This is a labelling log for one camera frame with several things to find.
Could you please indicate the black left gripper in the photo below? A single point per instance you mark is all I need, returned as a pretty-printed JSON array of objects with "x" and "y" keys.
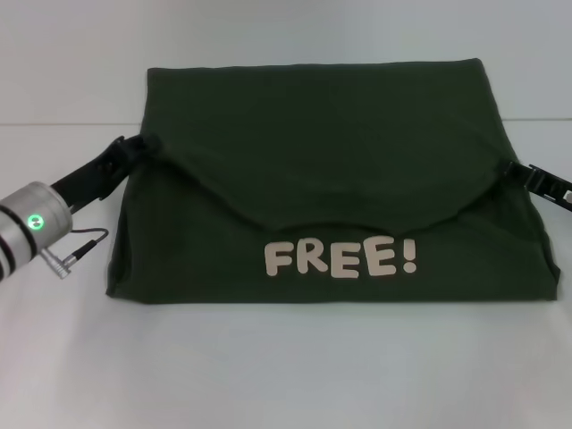
[{"x": 94, "y": 174}]

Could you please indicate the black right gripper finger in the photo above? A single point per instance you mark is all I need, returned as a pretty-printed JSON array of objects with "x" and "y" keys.
[{"x": 536, "y": 179}]

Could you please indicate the dark green shirt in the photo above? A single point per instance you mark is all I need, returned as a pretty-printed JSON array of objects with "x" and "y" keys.
[{"x": 313, "y": 147}]

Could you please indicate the ribbed silver left elbow plug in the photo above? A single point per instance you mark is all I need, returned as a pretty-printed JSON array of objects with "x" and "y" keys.
[{"x": 52, "y": 264}]

